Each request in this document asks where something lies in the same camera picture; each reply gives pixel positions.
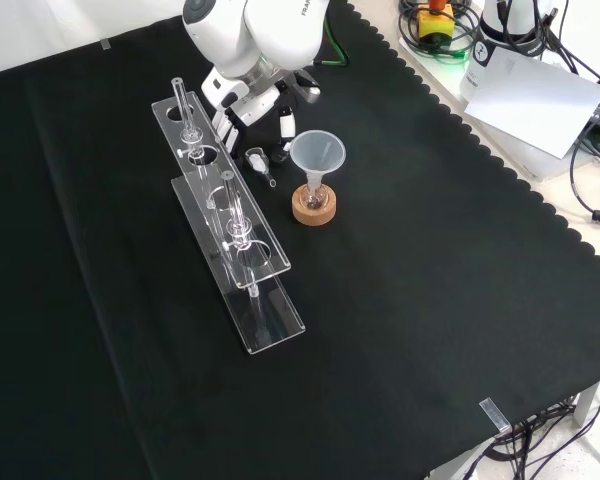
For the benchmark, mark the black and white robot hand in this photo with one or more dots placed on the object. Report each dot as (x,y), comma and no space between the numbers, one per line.
(245,102)

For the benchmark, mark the clear glass weighing funnel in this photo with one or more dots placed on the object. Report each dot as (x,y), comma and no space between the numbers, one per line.
(258,162)

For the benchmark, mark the translucent plastic funnel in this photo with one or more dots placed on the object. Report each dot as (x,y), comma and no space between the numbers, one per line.
(317,152)

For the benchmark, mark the clear acrylic funnel stand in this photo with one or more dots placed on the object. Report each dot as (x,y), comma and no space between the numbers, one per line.
(240,250)

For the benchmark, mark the small round-bottom glass flask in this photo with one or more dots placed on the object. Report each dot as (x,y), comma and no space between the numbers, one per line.
(313,199)

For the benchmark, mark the grey tape strip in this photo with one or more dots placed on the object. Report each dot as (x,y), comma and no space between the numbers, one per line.
(495,415)
(105,44)

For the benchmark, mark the yellow stop button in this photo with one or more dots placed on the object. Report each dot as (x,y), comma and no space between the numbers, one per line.
(435,22)

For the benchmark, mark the black cloth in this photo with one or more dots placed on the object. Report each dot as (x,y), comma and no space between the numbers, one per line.
(405,300)

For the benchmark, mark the white paper sheet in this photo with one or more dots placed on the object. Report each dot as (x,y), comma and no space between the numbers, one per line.
(530,100)

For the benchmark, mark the pale board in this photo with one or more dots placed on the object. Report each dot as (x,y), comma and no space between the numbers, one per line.
(540,167)

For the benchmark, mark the white table leg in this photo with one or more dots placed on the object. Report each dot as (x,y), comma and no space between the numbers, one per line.
(586,402)

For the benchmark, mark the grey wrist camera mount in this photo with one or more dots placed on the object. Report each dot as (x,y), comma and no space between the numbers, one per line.
(307,89)

